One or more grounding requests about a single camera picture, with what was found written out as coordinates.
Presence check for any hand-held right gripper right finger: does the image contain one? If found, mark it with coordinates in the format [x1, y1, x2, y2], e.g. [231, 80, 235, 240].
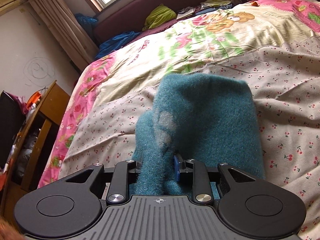
[173, 154, 254, 203]

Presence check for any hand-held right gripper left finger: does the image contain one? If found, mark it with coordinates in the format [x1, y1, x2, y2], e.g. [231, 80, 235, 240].
[65, 159, 142, 204]

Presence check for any teal fuzzy sweater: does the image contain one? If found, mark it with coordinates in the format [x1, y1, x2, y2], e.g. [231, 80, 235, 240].
[131, 74, 266, 197]

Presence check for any wooden cabinet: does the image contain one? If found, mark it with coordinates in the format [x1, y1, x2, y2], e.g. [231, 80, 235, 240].
[0, 80, 71, 220]

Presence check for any black screen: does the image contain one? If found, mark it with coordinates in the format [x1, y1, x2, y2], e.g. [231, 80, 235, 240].
[0, 91, 26, 170]

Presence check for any pink cartoon print quilt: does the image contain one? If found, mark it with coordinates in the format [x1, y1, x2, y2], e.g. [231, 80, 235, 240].
[37, 0, 320, 188]

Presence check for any pink plastic bag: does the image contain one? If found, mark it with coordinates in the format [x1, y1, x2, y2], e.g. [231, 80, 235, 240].
[6, 92, 30, 115]

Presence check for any orange fuzzy cloth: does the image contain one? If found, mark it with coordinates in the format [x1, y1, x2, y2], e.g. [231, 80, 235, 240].
[0, 217, 22, 240]

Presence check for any blue crumpled cloth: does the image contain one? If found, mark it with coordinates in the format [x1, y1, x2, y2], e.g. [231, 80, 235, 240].
[95, 31, 142, 60]

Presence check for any lime green cloth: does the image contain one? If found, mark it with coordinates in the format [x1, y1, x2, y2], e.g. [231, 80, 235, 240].
[142, 4, 178, 32]

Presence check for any blue mesh cloth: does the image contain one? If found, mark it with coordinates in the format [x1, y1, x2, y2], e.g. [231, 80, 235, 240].
[74, 13, 98, 34]

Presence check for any maroon bed headboard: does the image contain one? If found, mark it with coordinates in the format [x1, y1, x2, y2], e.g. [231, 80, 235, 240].
[94, 0, 217, 48]

